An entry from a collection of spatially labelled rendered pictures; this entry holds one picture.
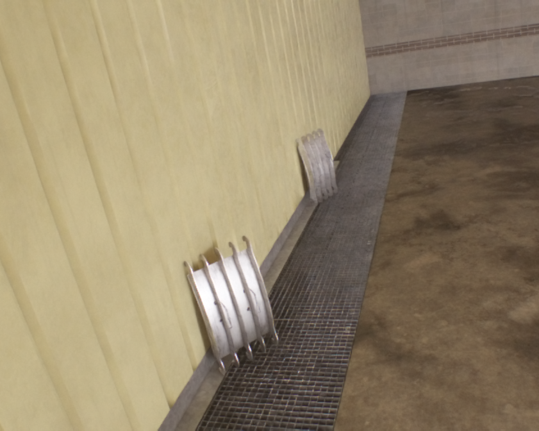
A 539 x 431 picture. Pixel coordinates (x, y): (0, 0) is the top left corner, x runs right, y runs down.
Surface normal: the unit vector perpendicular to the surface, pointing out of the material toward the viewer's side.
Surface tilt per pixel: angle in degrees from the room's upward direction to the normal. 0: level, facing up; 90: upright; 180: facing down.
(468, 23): 90
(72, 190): 90
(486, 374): 0
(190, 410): 0
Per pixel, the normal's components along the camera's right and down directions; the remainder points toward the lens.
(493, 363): -0.18, -0.92
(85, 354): 0.90, 0.00
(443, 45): -0.28, 0.39
